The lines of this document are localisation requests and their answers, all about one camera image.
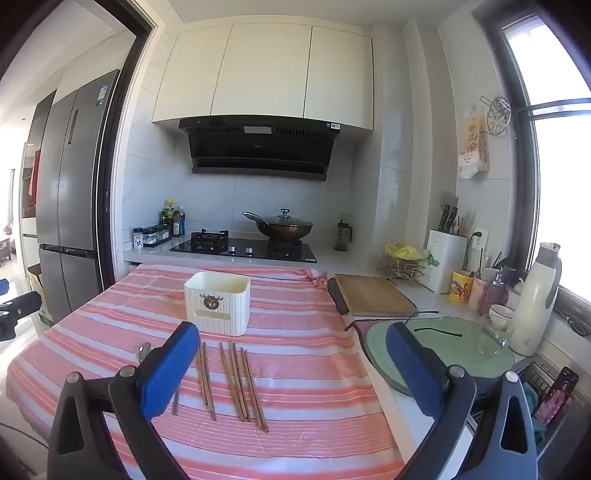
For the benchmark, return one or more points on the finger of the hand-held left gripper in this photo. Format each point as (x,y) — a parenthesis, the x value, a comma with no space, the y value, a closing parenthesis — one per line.
(7,328)
(21,304)

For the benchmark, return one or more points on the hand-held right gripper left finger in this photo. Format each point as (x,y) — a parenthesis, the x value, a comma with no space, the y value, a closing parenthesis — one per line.
(171,364)

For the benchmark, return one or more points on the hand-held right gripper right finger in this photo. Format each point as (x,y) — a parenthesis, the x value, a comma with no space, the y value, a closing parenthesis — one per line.
(411,364)

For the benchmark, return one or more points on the metal spoon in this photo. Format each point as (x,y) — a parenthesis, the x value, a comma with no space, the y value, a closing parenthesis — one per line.
(145,351)

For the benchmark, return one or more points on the pair of wooden chopsticks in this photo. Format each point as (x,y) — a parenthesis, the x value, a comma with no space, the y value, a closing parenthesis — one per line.
(231,381)

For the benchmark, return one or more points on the white ribbed utensil box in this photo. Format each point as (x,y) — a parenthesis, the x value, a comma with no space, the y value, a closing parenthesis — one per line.
(217,314)

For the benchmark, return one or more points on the cardboard box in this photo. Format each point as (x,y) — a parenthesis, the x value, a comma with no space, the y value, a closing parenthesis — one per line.
(39,300)

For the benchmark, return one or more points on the green round board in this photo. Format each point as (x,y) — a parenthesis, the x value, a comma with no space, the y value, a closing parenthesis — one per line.
(461,360)

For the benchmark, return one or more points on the wooden cutting board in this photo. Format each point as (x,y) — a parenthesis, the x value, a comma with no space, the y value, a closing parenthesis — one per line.
(374,295)

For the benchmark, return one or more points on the clear glass cup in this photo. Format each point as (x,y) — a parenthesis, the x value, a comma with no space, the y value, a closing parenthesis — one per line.
(495,337)

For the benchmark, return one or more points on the yellow printed mug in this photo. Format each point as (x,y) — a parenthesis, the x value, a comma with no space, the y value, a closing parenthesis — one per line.
(461,288)

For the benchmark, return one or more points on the pink cup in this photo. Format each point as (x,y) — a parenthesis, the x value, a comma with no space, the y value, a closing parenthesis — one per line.
(476,295)

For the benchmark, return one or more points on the black brush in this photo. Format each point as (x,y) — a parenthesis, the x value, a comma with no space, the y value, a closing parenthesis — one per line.
(337,295)

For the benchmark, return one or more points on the white bowls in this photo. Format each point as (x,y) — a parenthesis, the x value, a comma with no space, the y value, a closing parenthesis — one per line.
(503,314)

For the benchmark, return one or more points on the purple plastic bottle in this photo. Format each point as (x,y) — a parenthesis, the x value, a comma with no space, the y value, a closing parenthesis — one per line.
(491,295)

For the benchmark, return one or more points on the white knife block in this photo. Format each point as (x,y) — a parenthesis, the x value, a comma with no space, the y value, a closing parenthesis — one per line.
(443,261)

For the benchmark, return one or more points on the yellow plastic bag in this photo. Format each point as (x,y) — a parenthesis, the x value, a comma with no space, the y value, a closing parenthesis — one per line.
(404,253)

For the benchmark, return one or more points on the pink striped tablecloth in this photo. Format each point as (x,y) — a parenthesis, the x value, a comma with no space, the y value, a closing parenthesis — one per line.
(295,332)

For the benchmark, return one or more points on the black dish rack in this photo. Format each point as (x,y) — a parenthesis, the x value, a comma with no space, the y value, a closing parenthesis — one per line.
(531,374)

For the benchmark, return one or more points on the black lid spice jar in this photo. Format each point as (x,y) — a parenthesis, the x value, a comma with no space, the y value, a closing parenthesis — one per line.
(138,240)

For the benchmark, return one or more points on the spice jar rack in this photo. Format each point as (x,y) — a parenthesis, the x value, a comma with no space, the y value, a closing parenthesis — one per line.
(157,236)

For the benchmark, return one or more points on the grey refrigerator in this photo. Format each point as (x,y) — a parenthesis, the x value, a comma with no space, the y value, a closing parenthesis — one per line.
(74,184)

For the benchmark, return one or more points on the black gas cooktop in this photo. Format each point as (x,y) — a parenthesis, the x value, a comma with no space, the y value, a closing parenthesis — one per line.
(249,251)

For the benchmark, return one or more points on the white thermos jug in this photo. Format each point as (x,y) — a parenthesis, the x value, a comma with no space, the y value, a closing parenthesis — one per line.
(535,304)

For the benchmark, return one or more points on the dark sauce bottle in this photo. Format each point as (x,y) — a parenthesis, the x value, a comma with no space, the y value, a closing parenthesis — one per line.
(176,226)

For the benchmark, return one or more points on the glass french press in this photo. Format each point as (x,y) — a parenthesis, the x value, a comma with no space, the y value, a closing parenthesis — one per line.
(342,235)

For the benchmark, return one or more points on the smartphone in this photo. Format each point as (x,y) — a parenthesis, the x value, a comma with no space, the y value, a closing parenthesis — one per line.
(556,397)

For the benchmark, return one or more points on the dark wok with glass lid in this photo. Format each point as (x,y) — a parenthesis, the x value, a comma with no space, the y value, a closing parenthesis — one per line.
(284,226)

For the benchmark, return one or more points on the hanging printed packet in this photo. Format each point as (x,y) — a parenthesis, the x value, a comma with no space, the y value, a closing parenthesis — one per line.
(473,143)

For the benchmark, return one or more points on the black range hood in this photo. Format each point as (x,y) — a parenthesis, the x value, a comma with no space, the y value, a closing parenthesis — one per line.
(258,143)

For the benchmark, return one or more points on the white wall outlet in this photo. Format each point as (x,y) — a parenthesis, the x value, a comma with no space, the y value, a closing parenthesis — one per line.
(479,240)

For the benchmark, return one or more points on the white wall cabinet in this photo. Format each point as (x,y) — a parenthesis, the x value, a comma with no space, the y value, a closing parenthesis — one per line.
(268,69)

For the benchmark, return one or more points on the dark frame window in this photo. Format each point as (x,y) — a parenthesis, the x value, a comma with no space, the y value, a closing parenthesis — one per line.
(554,60)

